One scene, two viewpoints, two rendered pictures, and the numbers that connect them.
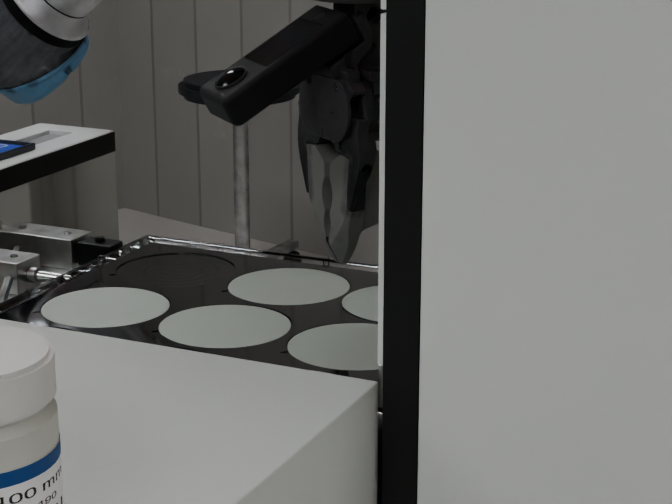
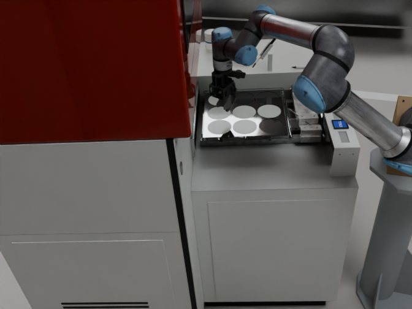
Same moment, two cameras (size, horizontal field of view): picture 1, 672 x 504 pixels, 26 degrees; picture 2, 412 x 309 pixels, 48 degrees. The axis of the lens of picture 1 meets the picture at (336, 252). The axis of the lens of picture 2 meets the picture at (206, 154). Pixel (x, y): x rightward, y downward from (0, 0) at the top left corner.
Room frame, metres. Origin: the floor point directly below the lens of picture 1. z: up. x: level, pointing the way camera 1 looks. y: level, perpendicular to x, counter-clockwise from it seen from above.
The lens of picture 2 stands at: (2.53, -0.63, 2.02)
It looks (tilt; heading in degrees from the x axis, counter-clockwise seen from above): 39 degrees down; 161
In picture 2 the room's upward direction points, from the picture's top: 5 degrees counter-clockwise
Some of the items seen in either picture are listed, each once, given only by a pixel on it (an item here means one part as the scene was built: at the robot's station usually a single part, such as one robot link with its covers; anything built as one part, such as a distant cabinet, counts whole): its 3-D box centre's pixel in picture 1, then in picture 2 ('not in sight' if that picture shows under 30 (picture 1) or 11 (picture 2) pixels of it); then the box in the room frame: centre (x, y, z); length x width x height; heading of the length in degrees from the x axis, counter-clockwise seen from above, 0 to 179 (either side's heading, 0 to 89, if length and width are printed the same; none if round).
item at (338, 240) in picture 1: (371, 205); (221, 102); (1.06, -0.03, 0.99); 0.06 x 0.03 x 0.09; 120
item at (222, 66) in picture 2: not in sight; (223, 62); (1.07, -0.01, 1.18); 0.08 x 0.08 x 0.05
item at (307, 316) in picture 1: (226, 328); (244, 112); (1.05, 0.08, 0.90); 0.34 x 0.34 x 0.01; 65
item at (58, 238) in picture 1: (45, 244); (310, 130); (1.28, 0.27, 0.89); 0.08 x 0.03 x 0.03; 65
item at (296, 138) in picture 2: not in sight; (259, 140); (1.18, 0.09, 0.84); 0.50 x 0.02 x 0.03; 65
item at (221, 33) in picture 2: not in sight; (222, 43); (1.08, -0.02, 1.25); 0.09 x 0.08 x 0.11; 18
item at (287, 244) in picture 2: not in sight; (265, 182); (1.02, 0.21, 0.41); 0.96 x 0.64 x 0.82; 155
